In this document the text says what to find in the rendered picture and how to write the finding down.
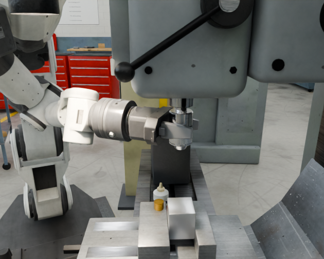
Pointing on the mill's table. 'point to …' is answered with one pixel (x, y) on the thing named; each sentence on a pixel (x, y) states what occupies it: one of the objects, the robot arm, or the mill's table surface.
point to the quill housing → (186, 52)
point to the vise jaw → (153, 233)
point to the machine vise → (227, 239)
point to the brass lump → (158, 204)
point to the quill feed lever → (120, 72)
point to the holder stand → (170, 164)
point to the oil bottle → (161, 193)
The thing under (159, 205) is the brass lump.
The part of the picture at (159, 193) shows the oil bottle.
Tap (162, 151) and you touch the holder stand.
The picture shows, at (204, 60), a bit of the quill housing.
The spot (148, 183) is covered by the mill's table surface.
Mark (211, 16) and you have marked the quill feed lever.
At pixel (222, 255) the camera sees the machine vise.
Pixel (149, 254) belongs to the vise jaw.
